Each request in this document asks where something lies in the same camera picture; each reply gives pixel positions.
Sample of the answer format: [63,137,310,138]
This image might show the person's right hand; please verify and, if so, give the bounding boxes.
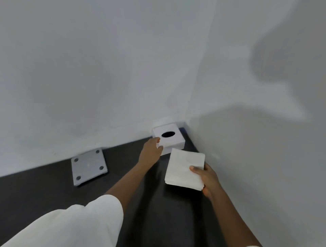
[190,163,224,200]

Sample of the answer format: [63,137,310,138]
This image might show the person's left hand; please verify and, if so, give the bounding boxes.
[138,137,164,168]

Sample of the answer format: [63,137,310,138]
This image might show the white tissue box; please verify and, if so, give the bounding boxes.
[152,123,186,156]

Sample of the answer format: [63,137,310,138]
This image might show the white sleeve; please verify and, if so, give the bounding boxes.
[0,194,124,247]

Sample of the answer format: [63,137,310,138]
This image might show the white paper napkin stack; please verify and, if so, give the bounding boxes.
[165,148,206,191]

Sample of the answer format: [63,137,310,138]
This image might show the person's right forearm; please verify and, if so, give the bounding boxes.
[210,187,263,247]

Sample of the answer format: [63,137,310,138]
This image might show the person's left forearm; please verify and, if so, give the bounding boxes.
[104,161,153,224]

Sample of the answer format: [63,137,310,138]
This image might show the grey square box lid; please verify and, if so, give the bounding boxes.
[71,149,108,187]

